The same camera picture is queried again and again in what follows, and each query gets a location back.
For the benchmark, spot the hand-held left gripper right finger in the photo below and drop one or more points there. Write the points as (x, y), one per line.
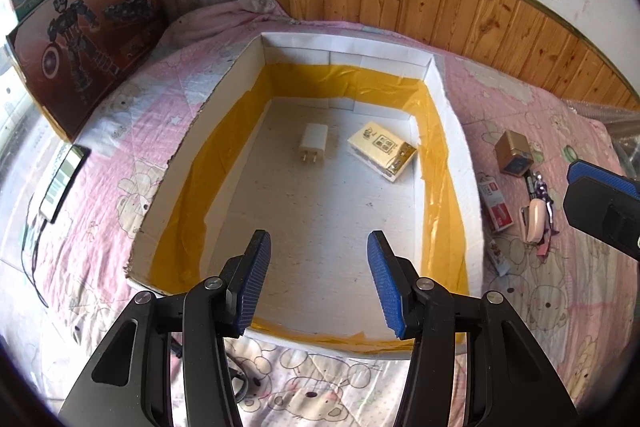
(385, 287)

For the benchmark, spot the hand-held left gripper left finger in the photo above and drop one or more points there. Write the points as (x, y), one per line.
(252, 287)

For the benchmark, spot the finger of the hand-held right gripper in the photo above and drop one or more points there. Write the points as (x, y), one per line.
(600, 174)

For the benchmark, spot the purple and silver toy figure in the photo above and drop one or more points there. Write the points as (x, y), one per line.
(540, 189)

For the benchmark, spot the pink stapler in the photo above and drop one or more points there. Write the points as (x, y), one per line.
(534, 219)

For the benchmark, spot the gold square tin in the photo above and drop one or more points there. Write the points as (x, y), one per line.
(512, 147)

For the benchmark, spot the red and white small box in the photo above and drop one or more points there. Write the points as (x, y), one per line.
(497, 207)

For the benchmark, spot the small printed packet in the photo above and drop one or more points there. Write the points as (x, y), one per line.
(500, 257)

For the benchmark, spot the pink bear printed blanket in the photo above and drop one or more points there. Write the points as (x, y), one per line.
(525, 307)

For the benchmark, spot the small yellow printed box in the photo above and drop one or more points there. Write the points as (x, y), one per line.
(380, 144)

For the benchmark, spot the white charger plug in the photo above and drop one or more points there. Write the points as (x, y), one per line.
(312, 139)

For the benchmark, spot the black smartphone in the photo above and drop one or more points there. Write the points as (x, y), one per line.
(65, 179)

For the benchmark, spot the robot toy box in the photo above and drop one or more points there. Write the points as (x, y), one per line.
(85, 42)

